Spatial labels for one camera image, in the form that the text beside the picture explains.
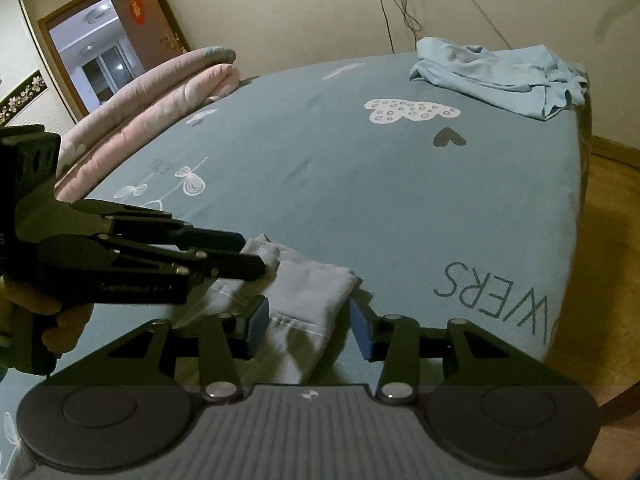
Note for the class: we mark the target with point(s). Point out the bed with teal floral sheet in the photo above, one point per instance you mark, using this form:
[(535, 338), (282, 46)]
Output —
[(375, 185)]

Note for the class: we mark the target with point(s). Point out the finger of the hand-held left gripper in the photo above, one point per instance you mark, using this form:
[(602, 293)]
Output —
[(240, 267), (215, 240)]

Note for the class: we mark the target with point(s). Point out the pink floral quilt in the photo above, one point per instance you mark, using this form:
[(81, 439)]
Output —
[(165, 100)]

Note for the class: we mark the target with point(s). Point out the person's left hand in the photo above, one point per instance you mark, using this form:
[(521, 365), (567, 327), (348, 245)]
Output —
[(70, 325)]

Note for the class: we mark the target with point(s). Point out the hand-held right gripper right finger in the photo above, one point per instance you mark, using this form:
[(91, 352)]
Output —
[(362, 335)]

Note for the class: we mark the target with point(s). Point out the light blue clothing pile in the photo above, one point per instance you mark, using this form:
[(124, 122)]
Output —
[(500, 75)]

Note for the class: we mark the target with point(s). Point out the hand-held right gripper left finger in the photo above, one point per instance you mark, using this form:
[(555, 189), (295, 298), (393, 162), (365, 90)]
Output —
[(257, 325)]

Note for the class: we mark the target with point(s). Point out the doorway to lit room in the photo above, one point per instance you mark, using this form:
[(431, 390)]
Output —
[(95, 60)]

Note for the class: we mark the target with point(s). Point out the grey printed pants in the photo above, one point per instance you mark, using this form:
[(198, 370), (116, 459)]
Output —
[(300, 300)]

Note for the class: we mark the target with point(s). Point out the white wardrobe with floral trim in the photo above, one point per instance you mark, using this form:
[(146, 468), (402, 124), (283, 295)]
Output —
[(30, 35)]

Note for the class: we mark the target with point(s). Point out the wooden door with red decoration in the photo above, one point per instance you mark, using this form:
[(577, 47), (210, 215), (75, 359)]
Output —
[(150, 15)]

